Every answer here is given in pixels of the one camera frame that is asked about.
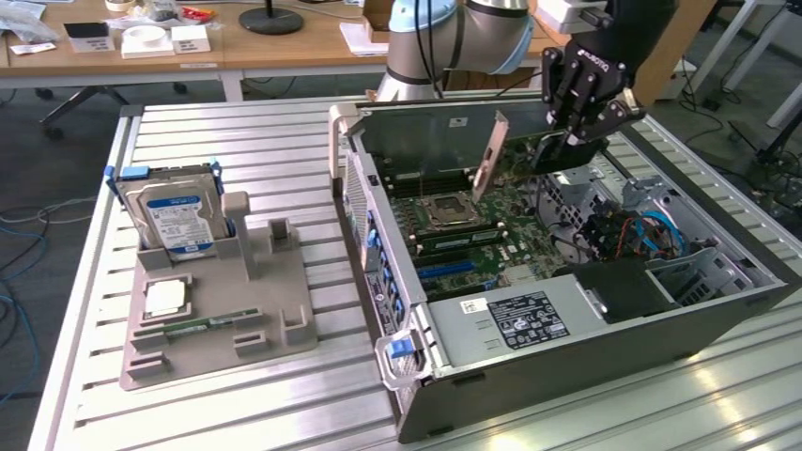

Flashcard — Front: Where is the plain white box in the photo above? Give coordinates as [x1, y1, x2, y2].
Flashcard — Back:
[170, 23, 212, 55]

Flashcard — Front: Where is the wooden desk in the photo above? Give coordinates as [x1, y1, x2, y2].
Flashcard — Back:
[0, 0, 566, 102]

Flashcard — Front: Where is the green RAM stick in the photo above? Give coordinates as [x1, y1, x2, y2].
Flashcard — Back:
[134, 307, 262, 338]
[414, 228, 509, 256]

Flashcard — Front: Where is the blue wire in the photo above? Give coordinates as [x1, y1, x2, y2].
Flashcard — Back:
[629, 210, 690, 259]

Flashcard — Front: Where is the green motherboard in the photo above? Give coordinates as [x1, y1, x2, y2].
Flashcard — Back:
[380, 163, 566, 304]

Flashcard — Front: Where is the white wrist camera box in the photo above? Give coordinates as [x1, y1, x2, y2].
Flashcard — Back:
[535, 0, 615, 35]

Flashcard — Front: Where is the brown cardboard box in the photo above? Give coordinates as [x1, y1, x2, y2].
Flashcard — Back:
[362, 0, 394, 32]

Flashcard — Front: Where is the wooden cabinet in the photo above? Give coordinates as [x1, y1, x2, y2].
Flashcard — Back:
[519, 0, 719, 109]

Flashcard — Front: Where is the metal CPU socket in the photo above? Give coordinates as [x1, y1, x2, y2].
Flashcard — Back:
[420, 191, 485, 232]

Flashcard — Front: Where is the black chair base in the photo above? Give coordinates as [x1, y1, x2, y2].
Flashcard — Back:
[33, 82, 190, 140]

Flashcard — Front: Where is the white box with black top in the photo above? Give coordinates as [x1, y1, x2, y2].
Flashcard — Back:
[61, 22, 118, 54]

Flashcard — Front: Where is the blue expansion slot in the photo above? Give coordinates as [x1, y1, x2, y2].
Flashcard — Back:
[418, 259, 478, 280]

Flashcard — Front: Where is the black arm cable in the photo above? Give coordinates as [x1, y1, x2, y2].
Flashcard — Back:
[412, 0, 469, 100]

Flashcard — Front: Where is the black round lamp base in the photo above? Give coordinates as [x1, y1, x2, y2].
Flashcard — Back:
[236, 0, 306, 35]

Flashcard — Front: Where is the blue floor cable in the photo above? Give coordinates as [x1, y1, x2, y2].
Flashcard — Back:
[0, 225, 49, 405]

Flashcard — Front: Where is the white paper stack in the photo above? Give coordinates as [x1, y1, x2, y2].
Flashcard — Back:
[339, 21, 391, 57]

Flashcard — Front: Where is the dark grey bundle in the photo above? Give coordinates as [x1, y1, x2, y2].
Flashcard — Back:
[134, 0, 178, 23]

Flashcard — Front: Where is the metal drive cage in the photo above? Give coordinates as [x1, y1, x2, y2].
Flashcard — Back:
[537, 149, 685, 264]

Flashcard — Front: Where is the black open PC case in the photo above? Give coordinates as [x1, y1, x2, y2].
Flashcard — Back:
[328, 91, 802, 445]

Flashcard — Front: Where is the graphics card with metal bracket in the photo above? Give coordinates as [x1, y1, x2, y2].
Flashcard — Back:
[469, 110, 610, 203]

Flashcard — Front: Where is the metal disk bay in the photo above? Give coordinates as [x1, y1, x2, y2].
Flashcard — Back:
[645, 246, 763, 309]

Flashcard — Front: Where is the red packet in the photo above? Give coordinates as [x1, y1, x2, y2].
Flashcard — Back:
[179, 5, 219, 25]

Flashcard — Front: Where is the white table frame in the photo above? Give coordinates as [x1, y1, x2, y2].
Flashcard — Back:
[682, 0, 802, 128]

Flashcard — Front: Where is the clear plastic bag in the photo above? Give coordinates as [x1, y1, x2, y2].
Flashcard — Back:
[0, 0, 61, 44]

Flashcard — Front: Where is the silver finned heat sink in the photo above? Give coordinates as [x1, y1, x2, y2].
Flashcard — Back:
[498, 265, 542, 288]

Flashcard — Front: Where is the hard disk with blue bracket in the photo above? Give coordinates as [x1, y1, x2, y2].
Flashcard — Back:
[104, 159, 236, 262]

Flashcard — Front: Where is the silver CPU chip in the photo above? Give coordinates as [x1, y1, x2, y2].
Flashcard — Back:
[142, 281, 194, 320]

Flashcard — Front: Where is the grey parts rack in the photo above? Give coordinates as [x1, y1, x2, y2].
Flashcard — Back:
[118, 190, 322, 394]

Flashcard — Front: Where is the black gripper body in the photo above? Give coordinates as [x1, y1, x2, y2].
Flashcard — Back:
[561, 0, 682, 131]

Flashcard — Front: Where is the grey power supply unit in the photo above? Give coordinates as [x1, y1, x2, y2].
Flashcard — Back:
[412, 274, 610, 370]

